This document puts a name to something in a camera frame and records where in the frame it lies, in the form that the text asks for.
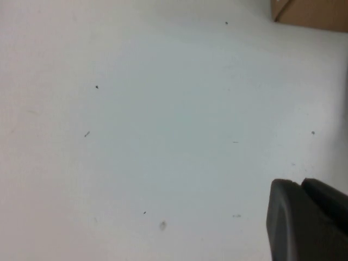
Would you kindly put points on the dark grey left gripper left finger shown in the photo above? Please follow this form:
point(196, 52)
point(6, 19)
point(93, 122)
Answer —
point(293, 225)

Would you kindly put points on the brown cardboard shoe box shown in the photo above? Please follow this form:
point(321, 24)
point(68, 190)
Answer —
point(312, 13)

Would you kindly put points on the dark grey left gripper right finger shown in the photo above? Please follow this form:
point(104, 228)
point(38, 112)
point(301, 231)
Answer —
point(329, 195)

